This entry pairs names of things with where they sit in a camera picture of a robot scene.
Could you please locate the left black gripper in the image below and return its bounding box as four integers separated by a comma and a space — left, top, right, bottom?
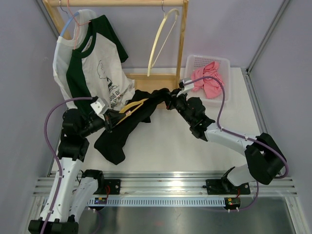
79, 108, 125, 137

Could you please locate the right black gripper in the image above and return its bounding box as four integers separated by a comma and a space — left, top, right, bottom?
162, 88, 194, 125

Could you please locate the yellow hanger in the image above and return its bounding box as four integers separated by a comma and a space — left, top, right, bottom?
117, 98, 147, 125

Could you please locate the black t shirt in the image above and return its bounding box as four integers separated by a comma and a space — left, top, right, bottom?
94, 88, 170, 165

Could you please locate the pink t shirt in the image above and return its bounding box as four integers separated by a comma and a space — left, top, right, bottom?
191, 61, 224, 99

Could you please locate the dark green t shirt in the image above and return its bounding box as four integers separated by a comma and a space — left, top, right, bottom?
66, 15, 135, 111

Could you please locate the white t shirt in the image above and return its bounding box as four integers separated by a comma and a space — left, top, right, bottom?
53, 24, 88, 100

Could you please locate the cream hanger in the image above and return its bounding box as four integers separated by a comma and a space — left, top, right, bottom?
147, 0, 181, 78

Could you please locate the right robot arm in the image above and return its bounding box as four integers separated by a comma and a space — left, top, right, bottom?
165, 89, 287, 195

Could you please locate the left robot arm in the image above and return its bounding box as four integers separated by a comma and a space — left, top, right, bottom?
28, 109, 120, 234

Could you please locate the pink hanger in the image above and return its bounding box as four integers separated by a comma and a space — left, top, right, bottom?
67, 0, 90, 49

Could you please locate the blue white hanger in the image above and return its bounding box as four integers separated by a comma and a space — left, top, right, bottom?
58, 0, 79, 40

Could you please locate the wooden clothes rack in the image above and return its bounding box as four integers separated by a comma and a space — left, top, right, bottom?
42, 0, 190, 110

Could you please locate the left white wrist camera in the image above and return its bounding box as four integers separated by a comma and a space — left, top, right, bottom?
90, 97, 109, 116

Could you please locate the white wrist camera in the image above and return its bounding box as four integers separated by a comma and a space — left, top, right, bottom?
177, 78, 194, 97
90, 97, 109, 116

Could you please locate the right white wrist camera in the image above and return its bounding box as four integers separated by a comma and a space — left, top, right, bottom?
177, 78, 194, 97

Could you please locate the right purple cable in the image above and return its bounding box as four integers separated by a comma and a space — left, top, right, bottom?
192, 76, 290, 213

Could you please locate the right aluminium frame post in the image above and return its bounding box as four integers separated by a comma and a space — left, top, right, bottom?
245, 0, 292, 75

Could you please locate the aluminium frame post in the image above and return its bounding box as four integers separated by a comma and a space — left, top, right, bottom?
36, 0, 79, 76
245, 0, 292, 75

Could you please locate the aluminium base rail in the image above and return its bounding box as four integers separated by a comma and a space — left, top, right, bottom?
33, 170, 298, 198

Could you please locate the white slotted cable duct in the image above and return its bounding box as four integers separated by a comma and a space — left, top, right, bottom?
87, 197, 225, 207

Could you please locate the left aluminium frame post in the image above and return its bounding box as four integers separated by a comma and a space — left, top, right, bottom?
36, 0, 79, 76

